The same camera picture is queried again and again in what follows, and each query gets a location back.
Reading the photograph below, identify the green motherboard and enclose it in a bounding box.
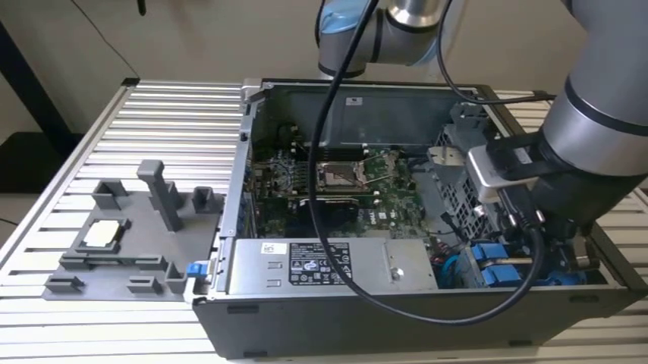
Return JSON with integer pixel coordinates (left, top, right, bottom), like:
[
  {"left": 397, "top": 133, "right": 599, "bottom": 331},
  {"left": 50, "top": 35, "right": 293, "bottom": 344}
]
[{"left": 250, "top": 146, "right": 447, "bottom": 240}]

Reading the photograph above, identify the metal socket cover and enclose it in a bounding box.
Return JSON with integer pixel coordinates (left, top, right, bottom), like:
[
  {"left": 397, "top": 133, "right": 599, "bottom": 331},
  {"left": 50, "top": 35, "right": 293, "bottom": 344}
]
[{"left": 360, "top": 147, "right": 403, "bottom": 179}]

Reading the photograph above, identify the installed blue disk carrier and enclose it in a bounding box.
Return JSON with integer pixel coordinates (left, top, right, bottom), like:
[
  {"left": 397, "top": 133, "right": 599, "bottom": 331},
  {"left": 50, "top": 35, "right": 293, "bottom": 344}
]
[{"left": 483, "top": 266, "right": 590, "bottom": 286}]

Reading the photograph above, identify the black desk frame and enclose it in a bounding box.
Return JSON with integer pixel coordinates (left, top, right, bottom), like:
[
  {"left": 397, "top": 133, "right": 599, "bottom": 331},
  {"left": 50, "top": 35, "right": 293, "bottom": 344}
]
[{"left": 0, "top": 20, "right": 90, "bottom": 195}]

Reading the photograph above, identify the CPU socket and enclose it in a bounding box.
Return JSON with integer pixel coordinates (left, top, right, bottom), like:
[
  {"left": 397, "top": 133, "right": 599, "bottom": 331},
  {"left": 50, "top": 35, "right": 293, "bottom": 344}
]
[{"left": 312, "top": 161, "right": 371, "bottom": 190}]

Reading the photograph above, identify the black RAM slot bank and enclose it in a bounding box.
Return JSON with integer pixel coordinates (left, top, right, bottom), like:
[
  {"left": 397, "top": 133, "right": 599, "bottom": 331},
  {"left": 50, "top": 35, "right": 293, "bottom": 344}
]
[{"left": 299, "top": 143, "right": 371, "bottom": 161}]

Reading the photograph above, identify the silver CPU chip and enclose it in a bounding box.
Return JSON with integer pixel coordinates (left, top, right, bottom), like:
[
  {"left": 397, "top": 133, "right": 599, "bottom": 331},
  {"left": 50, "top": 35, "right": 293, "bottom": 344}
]
[{"left": 83, "top": 219, "right": 126, "bottom": 247}]

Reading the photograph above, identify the black open PC case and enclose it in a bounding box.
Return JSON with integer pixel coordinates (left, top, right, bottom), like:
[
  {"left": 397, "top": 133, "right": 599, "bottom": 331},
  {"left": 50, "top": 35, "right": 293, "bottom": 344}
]
[{"left": 190, "top": 77, "right": 648, "bottom": 359}]

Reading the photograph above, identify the short black robot cable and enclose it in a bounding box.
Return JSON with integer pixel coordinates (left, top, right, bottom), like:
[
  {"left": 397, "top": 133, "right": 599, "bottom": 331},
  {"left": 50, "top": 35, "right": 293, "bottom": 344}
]
[{"left": 435, "top": 0, "right": 559, "bottom": 104}]

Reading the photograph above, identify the black wire black connector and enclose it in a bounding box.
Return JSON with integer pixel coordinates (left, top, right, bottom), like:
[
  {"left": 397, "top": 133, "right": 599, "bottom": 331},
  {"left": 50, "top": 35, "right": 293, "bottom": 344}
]
[{"left": 439, "top": 212, "right": 471, "bottom": 243}]

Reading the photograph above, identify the black graphics card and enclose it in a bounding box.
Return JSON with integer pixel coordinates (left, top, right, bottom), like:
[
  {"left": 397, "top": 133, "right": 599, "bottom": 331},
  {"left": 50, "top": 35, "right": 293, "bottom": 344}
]
[{"left": 287, "top": 193, "right": 364, "bottom": 232}]

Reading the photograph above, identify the hard disk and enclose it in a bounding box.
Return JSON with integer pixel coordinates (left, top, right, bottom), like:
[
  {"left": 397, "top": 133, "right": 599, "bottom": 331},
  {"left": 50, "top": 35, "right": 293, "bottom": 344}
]
[{"left": 470, "top": 241, "right": 536, "bottom": 266}]

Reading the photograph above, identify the blue data cable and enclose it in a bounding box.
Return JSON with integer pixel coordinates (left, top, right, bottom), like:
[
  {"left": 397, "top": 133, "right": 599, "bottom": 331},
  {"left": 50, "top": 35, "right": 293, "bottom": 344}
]
[{"left": 438, "top": 253, "right": 463, "bottom": 287}]

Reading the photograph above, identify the silver power supply unit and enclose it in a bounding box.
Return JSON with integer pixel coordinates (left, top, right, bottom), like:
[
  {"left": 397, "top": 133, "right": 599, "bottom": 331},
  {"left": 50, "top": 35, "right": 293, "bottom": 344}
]
[{"left": 222, "top": 237, "right": 440, "bottom": 296}]

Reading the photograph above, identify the grey perforated drive cage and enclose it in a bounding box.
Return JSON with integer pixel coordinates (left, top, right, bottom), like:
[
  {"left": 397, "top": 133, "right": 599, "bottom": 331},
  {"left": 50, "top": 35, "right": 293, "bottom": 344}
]
[{"left": 428, "top": 100, "right": 508, "bottom": 236}]

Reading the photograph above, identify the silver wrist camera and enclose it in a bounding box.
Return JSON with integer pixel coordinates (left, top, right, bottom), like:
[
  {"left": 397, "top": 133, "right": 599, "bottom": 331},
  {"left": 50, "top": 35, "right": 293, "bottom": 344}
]
[{"left": 466, "top": 146, "right": 542, "bottom": 204}]

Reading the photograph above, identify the grey parts rack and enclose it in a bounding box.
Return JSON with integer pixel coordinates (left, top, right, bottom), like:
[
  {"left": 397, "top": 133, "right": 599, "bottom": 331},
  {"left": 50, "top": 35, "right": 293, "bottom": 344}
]
[{"left": 45, "top": 158, "right": 228, "bottom": 303}]

